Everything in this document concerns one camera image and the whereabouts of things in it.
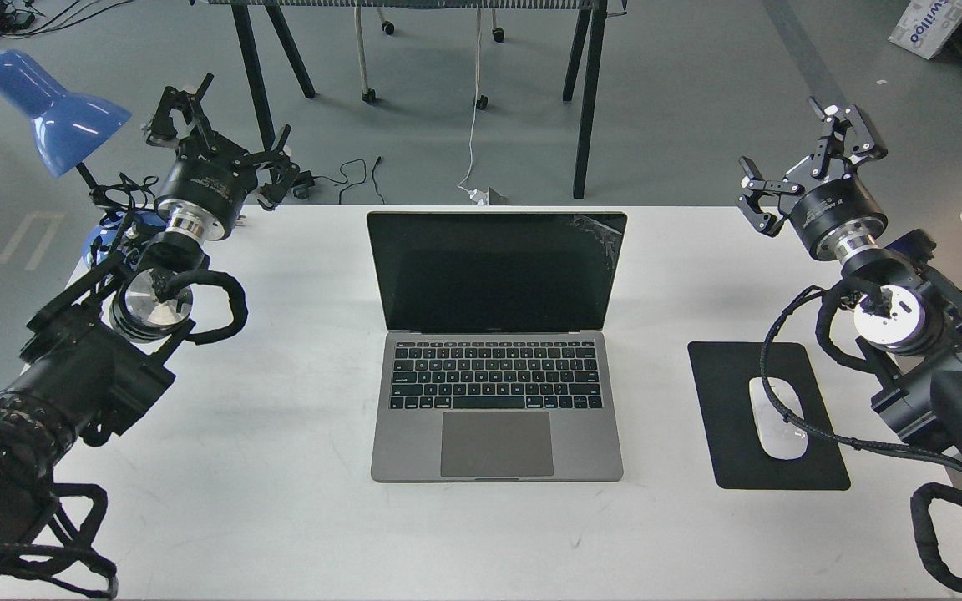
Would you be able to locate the white computer mouse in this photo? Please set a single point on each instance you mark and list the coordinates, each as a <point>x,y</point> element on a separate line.
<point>778,439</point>

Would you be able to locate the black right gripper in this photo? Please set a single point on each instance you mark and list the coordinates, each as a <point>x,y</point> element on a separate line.
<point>832,193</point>

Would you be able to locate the white cardboard box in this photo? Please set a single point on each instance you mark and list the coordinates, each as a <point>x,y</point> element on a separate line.
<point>926,26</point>

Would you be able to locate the grey open laptop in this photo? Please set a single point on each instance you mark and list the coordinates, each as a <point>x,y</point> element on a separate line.
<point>495,365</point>

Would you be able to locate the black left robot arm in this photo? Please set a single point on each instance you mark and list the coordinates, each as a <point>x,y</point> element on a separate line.
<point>96,359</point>

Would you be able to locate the black mouse pad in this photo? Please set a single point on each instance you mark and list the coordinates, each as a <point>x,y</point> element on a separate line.
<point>722,370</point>

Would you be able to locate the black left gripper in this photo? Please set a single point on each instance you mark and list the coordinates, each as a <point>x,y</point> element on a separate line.
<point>208,183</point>

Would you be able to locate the blue desk lamp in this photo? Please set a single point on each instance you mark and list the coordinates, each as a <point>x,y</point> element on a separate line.
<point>67,127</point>

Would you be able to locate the white rolling chair base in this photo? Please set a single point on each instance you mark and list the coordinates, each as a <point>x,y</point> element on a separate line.
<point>423,57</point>

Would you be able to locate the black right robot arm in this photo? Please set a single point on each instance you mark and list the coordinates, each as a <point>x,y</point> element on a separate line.
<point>891,314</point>

